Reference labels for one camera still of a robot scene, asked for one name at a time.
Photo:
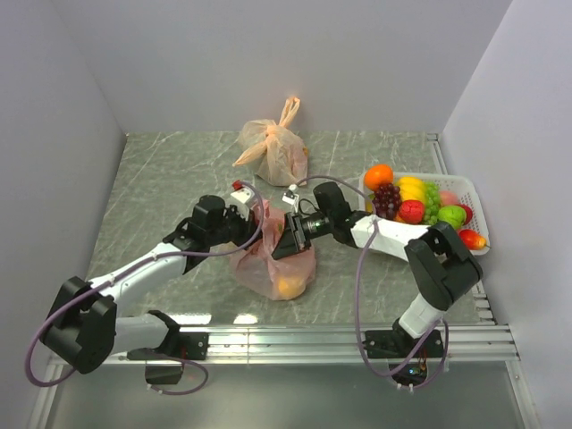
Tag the green grape bunch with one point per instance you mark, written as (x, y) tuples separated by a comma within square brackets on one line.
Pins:
[(433, 203)]

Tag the green fake guava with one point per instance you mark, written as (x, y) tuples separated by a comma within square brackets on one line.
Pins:
[(454, 215)]

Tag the orange fake orange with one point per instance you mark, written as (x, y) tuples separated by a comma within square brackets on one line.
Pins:
[(377, 176)]

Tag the yellow fake banana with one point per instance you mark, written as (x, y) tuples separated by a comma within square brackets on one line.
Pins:
[(411, 188)]

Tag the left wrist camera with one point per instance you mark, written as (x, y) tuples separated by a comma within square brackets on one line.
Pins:
[(243, 198)]

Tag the red yellow fake pear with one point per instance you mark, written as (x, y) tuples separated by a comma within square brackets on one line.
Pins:
[(473, 240)]

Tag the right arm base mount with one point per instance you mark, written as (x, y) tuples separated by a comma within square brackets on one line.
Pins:
[(411, 364)]

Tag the pink plastic bag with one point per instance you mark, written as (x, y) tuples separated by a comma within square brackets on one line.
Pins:
[(255, 268)]

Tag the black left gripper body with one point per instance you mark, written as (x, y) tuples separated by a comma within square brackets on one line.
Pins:
[(234, 228)]

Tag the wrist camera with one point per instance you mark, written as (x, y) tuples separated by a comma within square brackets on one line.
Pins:
[(243, 198), (291, 198)]

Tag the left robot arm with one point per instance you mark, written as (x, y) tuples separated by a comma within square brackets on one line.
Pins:
[(85, 326)]

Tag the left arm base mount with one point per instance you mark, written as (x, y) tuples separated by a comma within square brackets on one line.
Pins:
[(165, 365)]

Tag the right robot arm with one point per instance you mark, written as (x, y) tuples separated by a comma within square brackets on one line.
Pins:
[(442, 265)]

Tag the tied beige plastic bag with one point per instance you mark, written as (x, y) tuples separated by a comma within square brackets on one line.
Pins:
[(272, 151)]

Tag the white plastic fruit basket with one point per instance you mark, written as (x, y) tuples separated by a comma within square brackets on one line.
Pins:
[(465, 205)]

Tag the red fake strawberry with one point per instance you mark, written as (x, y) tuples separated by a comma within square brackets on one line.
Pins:
[(411, 211)]

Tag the dark red grape bunch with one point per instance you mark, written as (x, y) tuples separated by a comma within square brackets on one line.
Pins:
[(387, 201)]

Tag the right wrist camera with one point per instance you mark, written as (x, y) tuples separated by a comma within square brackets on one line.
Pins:
[(291, 198)]

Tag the pink fake peach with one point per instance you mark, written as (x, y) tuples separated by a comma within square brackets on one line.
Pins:
[(448, 198)]

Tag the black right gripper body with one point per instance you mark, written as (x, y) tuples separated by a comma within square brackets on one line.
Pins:
[(316, 226)]

